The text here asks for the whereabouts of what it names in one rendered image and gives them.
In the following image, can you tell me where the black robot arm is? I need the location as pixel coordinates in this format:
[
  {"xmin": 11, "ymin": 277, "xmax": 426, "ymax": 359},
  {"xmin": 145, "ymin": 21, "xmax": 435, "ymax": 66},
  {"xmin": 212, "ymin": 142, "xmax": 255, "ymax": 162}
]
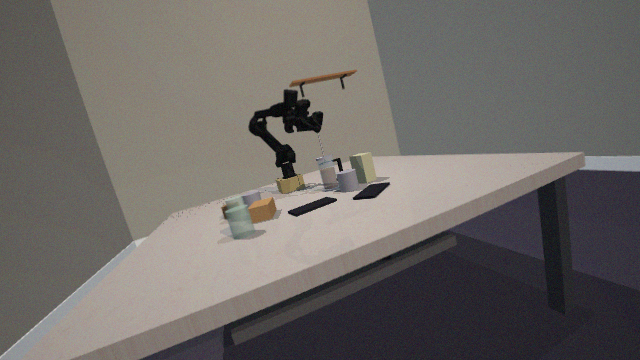
[{"xmin": 248, "ymin": 90, "xmax": 311, "ymax": 179}]

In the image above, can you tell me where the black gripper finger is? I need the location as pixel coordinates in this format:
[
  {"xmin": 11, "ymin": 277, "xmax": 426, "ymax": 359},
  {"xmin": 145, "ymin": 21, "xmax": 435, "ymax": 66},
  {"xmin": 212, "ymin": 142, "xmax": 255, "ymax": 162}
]
[
  {"xmin": 297, "ymin": 117, "xmax": 315, "ymax": 132},
  {"xmin": 311, "ymin": 114, "xmax": 321, "ymax": 128}
]

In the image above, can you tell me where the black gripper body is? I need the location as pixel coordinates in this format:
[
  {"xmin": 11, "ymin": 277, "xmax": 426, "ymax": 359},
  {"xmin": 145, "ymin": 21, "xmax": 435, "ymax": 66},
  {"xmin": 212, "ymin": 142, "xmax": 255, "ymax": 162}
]
[{"xmin": 284, "ymin": 110, "xmax": 323, "ymax": 133}]

